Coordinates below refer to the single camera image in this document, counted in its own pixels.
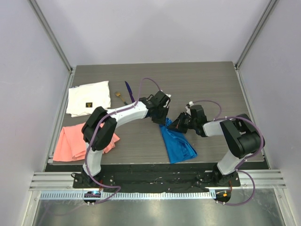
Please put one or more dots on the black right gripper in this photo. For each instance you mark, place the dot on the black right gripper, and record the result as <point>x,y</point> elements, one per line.
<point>177,125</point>

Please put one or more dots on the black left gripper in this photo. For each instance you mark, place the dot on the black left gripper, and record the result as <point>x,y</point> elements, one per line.
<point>162,120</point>

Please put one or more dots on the blue cloth napkin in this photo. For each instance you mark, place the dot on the blue cloth napkin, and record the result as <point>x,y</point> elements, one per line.
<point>177,146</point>

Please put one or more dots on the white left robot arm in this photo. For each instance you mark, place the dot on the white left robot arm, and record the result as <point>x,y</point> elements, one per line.
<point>100,127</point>

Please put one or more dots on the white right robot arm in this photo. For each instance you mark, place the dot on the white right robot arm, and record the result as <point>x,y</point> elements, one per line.
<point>240,133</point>

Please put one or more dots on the purple plastic knife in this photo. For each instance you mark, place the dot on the purple plastic knife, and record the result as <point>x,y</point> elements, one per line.
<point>130,92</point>

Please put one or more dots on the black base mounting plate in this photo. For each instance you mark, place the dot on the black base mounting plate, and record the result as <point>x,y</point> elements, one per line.
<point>156,177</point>

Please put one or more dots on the white folded cloth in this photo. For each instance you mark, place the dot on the white folded cloth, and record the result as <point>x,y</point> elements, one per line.
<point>84,99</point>

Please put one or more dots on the pink folded cloth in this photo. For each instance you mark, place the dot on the pink folded cloth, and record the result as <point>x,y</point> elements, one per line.
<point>71,145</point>

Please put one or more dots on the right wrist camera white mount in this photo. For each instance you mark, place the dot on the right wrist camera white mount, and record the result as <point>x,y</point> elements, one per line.
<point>188,106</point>

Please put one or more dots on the green handled gold fork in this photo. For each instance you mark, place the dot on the green handled gold fork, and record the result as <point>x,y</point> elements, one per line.
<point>118,94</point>

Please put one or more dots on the slotted cable duct rail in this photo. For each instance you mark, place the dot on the slotted cable duct rail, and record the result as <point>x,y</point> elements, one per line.
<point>93,195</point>

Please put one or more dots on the horizontal aluminium frame rail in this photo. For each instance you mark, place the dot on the horizontal aluminium frame rail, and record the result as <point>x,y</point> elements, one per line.
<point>251,178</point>

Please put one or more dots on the left aluminium frame post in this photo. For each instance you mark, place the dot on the left aluminium frame post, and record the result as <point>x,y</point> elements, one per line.
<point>49,32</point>

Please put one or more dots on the aluminium frame post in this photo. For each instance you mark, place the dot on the aluminium frame post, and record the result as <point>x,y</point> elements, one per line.
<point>49,32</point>
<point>256,32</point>

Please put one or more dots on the right aluminium frame post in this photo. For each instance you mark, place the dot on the right aluminium frame post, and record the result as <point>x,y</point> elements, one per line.
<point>256,32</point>

